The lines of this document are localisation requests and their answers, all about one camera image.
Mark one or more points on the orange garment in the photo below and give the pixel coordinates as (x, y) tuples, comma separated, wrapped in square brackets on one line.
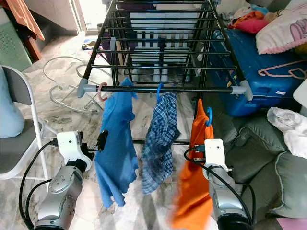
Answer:
[(192, 191)]

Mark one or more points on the blue plastic hanger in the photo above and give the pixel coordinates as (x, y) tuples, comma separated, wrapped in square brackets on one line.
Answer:
[(211, 115), (159, 91)]

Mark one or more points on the pink plastic hanger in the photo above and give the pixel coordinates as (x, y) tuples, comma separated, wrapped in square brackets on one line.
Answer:
[(100, 92), (276, 73)]

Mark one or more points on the light blue shirt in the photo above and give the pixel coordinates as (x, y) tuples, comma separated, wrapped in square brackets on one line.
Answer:
[(115, 158)]

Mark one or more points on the blue plaid shirt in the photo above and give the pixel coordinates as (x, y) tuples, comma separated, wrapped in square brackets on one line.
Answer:
[(160, 139)]

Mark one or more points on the dark green sofa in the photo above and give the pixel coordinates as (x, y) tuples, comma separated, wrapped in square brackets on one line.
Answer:
[(254, 163)]

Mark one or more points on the black metal drying rack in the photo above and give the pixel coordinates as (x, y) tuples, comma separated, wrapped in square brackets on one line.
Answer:
[(192, 89)]

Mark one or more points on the white grey folding chair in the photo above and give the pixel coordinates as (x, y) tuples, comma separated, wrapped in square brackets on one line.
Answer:
[(14, 158)]

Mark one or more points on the blue plastic storage box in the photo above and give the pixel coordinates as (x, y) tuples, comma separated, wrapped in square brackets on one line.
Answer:
[(254, 81)]

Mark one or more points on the crumpled white cloth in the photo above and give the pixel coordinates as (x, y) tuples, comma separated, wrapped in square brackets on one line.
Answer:
[(288, 127)]

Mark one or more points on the blue chair cushion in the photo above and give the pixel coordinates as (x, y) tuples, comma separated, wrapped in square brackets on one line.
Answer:
[(9, 105)]

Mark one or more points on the pink cushion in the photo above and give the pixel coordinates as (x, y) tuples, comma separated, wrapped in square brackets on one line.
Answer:
[(292, 225)]

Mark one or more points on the white pink pillow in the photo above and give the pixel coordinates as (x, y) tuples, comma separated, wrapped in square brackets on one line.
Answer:
[(280, 33)]

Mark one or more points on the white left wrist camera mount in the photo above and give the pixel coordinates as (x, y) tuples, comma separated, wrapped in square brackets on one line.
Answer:
[(69, 143)]

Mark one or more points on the grey slatted frame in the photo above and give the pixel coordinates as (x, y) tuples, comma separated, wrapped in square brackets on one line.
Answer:
[(153, 43)]

